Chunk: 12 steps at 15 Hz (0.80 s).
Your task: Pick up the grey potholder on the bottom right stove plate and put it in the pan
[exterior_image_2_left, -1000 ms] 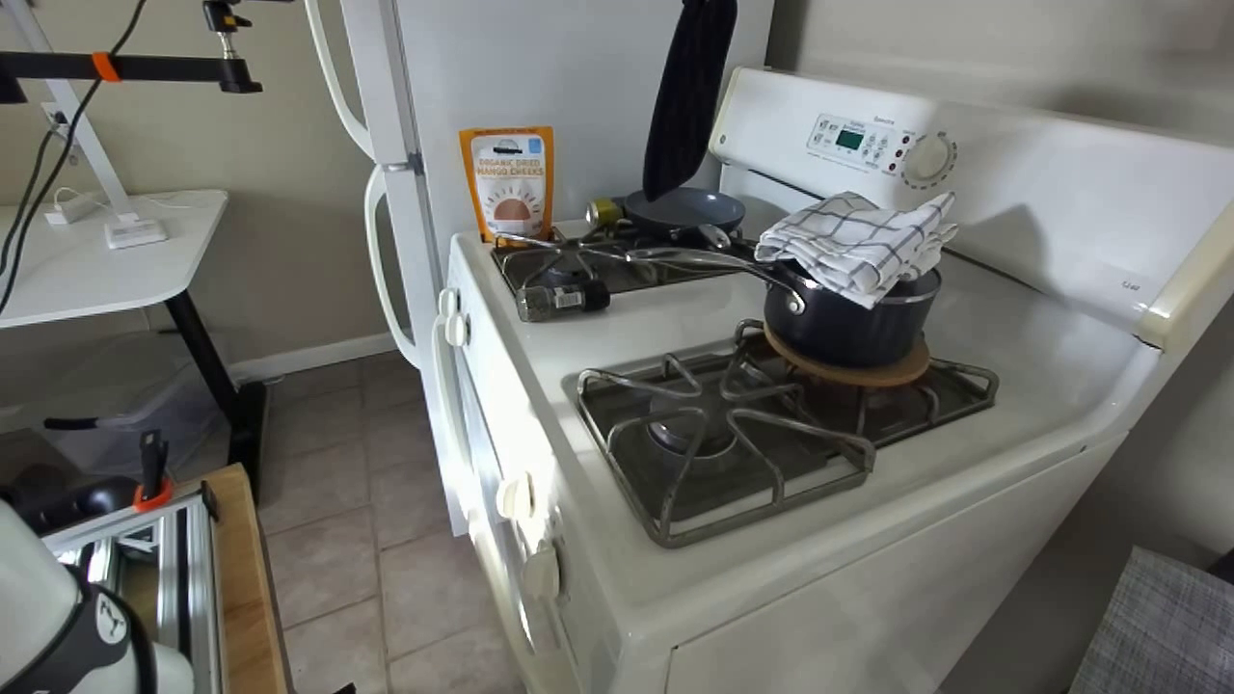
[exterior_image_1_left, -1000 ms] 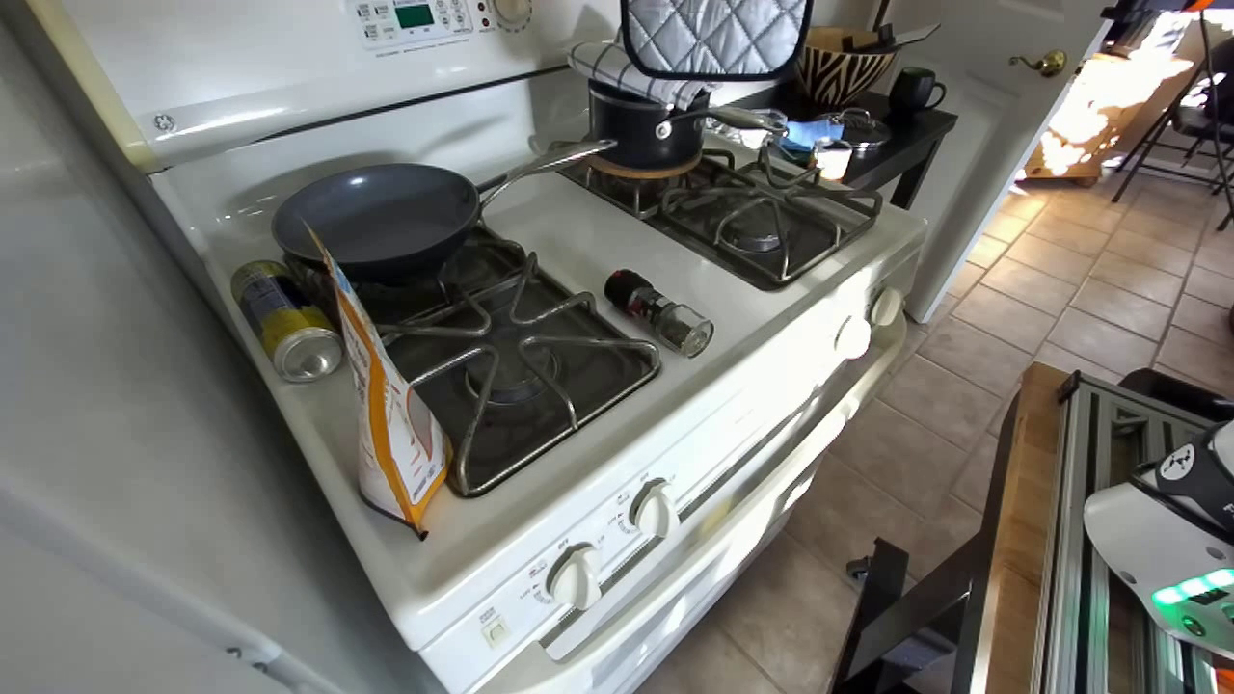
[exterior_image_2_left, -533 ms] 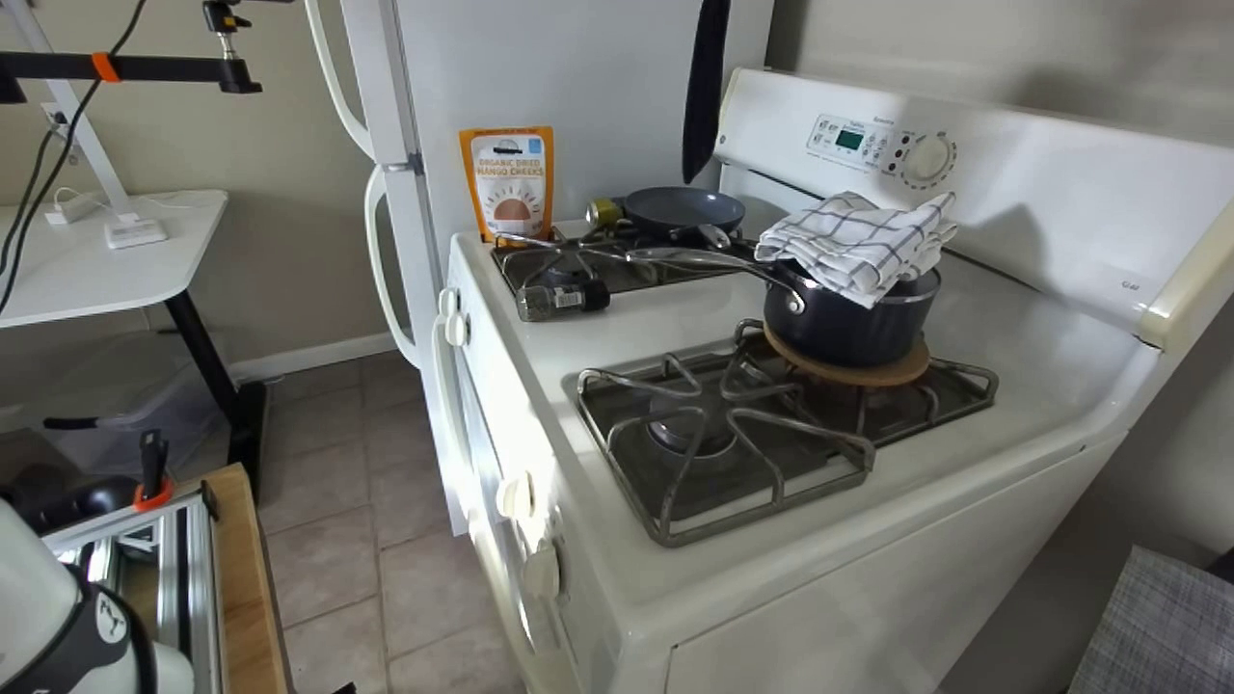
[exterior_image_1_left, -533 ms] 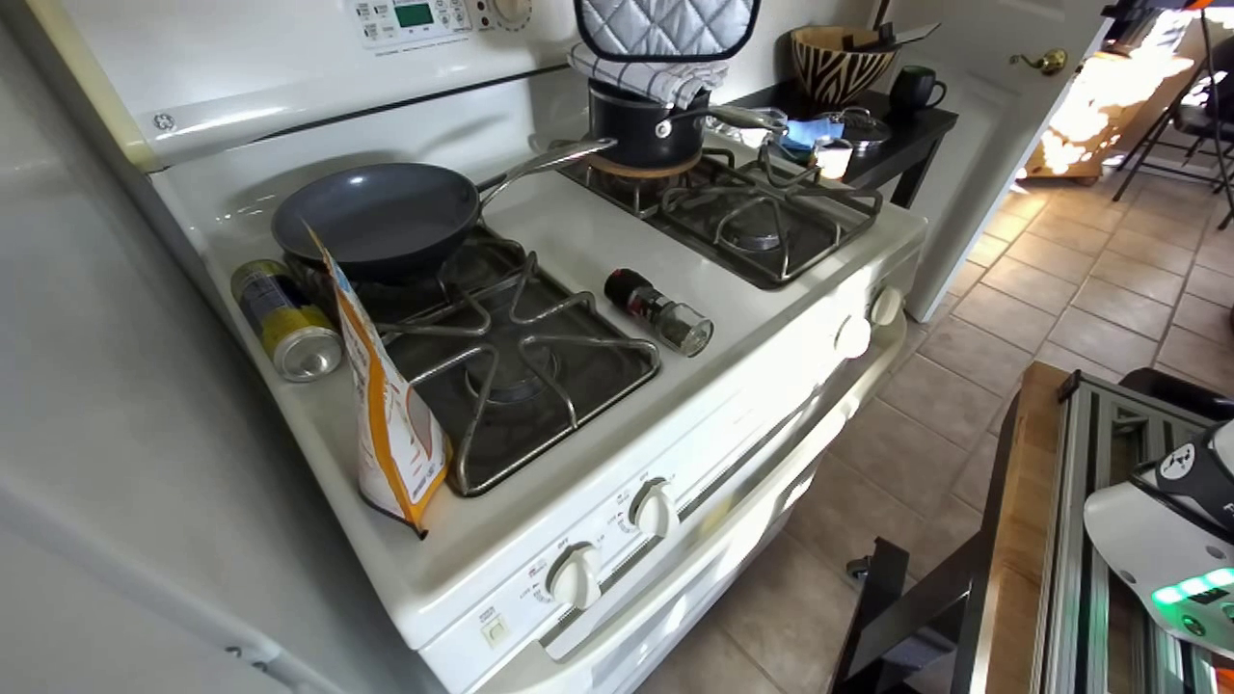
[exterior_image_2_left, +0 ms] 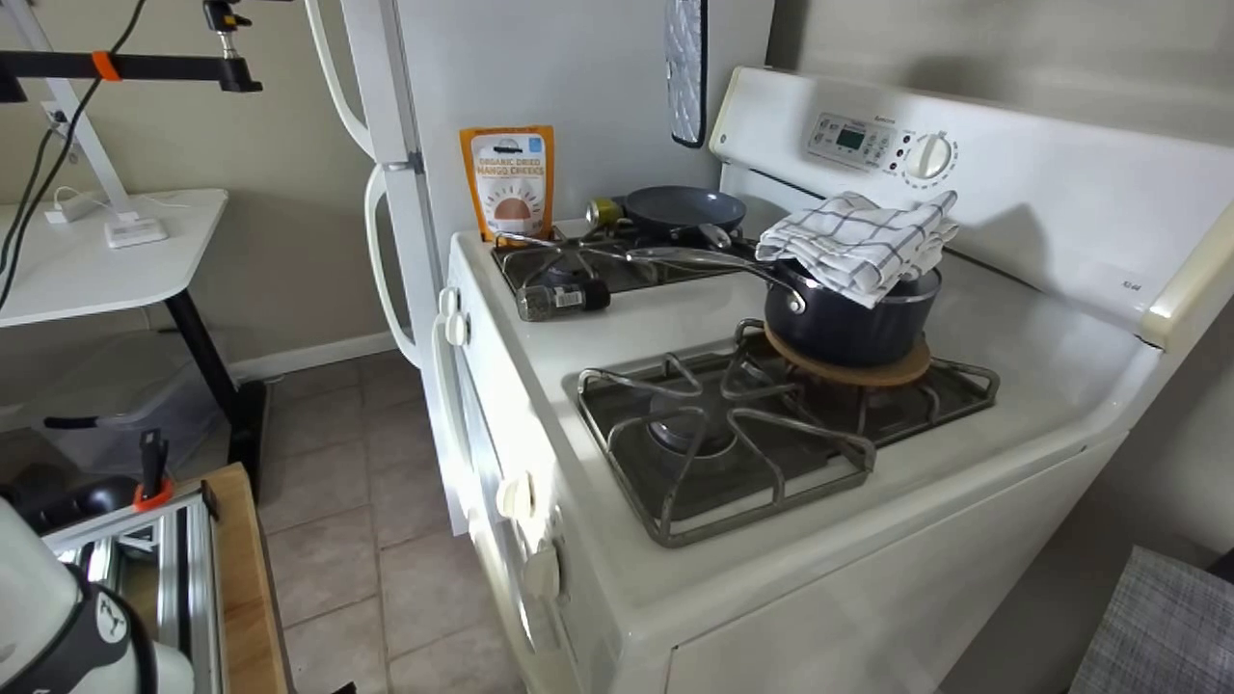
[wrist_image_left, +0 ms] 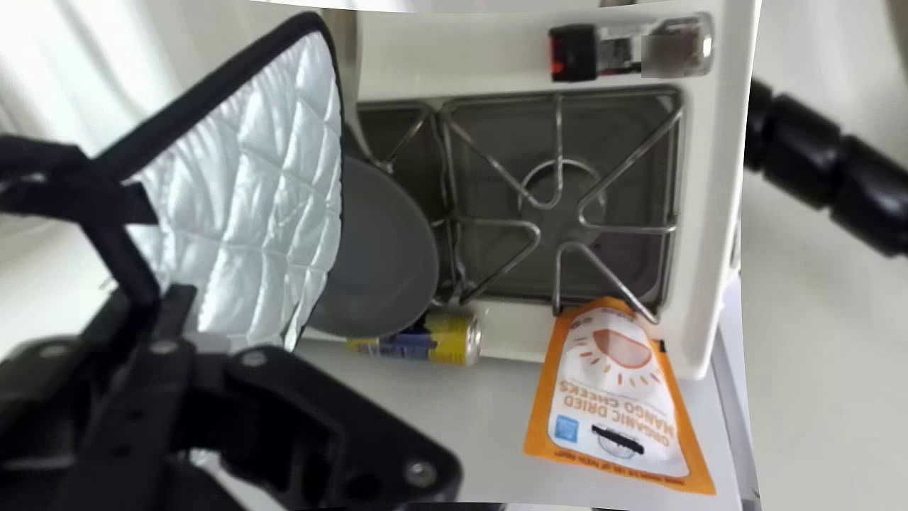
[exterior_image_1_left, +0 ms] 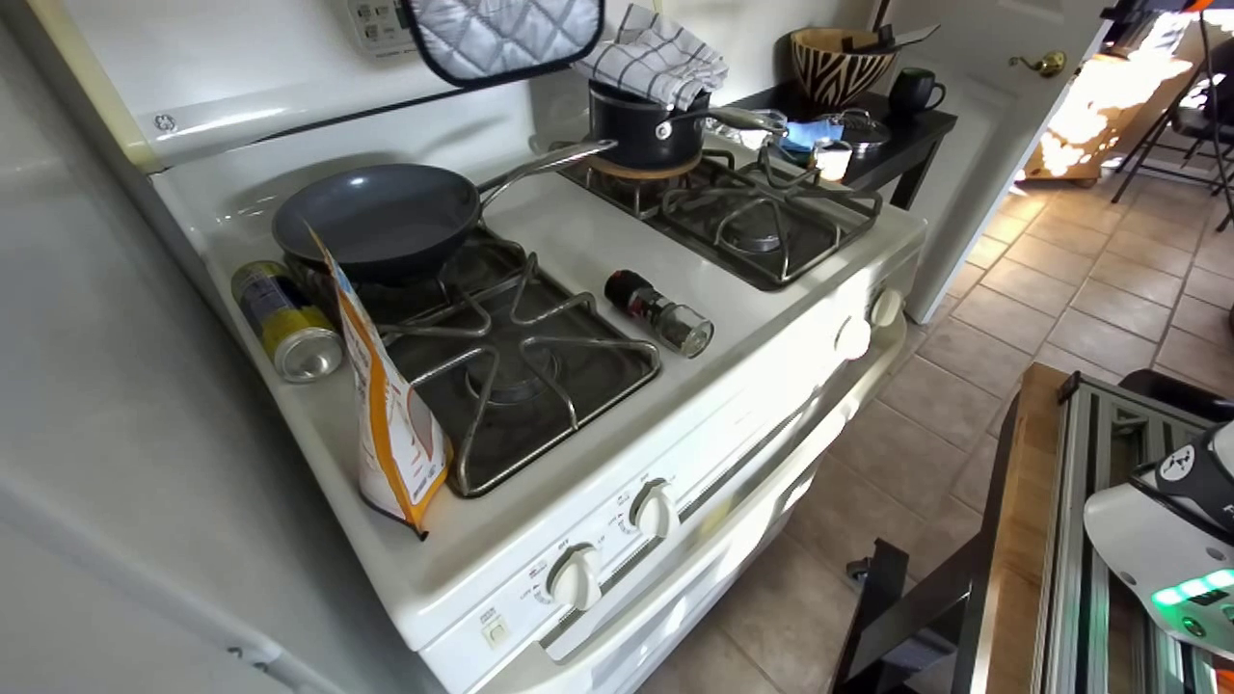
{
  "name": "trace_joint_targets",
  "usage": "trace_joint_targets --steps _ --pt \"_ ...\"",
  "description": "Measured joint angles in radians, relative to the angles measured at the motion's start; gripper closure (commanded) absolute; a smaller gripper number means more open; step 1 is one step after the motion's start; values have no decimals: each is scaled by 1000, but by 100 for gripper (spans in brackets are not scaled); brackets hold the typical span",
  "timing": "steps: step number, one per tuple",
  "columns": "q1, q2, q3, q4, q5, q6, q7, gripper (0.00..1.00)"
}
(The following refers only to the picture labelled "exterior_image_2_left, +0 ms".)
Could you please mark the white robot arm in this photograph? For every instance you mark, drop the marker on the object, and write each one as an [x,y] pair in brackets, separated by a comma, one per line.
[38,604]

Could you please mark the white gas stove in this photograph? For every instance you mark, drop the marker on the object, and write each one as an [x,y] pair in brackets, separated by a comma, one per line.
[641,333]

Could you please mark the grey frying pan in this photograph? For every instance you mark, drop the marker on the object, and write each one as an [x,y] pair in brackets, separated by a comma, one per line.
[679,207]

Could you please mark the white stove knob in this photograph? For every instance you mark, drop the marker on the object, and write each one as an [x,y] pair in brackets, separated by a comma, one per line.
[456,333]
[449,300]
[522,494]

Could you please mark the glass spice grinder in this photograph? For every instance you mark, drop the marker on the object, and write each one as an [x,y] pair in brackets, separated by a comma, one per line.
[566,294]

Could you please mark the orange dried mango bag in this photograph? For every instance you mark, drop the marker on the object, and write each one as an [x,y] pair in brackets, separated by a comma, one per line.
[508,177]

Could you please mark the dark saucepan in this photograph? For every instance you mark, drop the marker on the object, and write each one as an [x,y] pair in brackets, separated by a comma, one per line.
[848,327]

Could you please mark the white checked dish towel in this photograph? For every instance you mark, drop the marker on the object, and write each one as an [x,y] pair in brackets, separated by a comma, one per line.
[861,243]

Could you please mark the white refrigerator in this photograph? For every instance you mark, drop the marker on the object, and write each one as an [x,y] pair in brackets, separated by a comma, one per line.
[566,78]

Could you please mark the grey patterned hanging cloth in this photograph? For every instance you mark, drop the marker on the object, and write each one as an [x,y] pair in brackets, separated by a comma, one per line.
[682,64]

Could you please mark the white oven dial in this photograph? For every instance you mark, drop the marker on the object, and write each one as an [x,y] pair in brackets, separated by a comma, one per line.
[931,155]

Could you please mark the wooden mounting board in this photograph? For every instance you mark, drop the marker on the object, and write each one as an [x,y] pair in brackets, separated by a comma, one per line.
[245,591]

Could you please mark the black and orange clamp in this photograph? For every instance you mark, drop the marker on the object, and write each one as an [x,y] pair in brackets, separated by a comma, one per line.
[157,469]

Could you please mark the black bar with orange band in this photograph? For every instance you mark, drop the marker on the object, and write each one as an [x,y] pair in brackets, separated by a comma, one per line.
[166,70]

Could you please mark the white table with black legs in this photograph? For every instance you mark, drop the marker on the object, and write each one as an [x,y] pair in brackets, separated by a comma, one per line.
[80,264]

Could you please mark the grey checked mat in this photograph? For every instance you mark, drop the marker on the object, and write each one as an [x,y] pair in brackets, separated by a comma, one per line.
[1159,629]

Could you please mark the aluminium profile frame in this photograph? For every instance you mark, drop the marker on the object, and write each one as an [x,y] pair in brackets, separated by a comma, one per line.
[194,578]

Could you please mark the white camera stand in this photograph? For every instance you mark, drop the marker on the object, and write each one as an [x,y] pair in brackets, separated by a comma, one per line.
[80,129]

